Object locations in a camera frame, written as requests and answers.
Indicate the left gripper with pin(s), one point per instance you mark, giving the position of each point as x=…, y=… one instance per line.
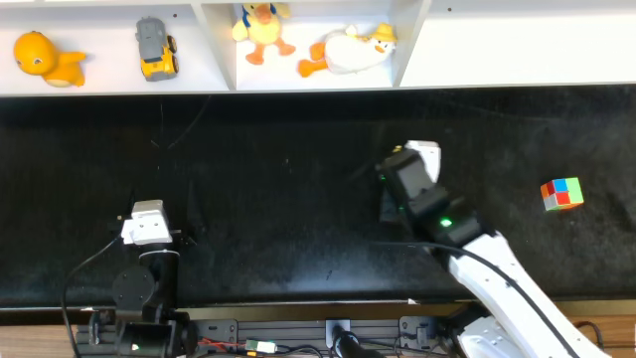
x=184, y=236

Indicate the grey and yellow toy truck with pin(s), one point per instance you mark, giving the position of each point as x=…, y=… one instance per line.
x=154, y=50

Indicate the many-coloured puzzle cube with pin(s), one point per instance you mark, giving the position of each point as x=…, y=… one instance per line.
x=562, y=195

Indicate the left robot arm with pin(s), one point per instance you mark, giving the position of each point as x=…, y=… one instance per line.
x=133, y=288

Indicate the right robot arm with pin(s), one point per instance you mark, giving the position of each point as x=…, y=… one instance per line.
x=507, y=298

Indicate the yellow rubber duck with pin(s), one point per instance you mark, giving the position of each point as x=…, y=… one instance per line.
x=45, y=59

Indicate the white plush duck yellow hat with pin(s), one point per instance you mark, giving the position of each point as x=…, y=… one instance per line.
x=353, y=52

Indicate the white shelf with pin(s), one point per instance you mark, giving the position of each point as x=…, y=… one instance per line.
x=497, y=50

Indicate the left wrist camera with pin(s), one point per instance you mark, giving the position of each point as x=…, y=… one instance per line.
x=148, y=224

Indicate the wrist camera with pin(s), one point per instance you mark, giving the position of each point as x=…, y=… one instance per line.
x=426, y=155
x=148, y=224

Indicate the mounting rail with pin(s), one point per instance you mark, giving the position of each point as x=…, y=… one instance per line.
x=298, y=330

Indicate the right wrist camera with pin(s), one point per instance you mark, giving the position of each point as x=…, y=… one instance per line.
x=426, y=155

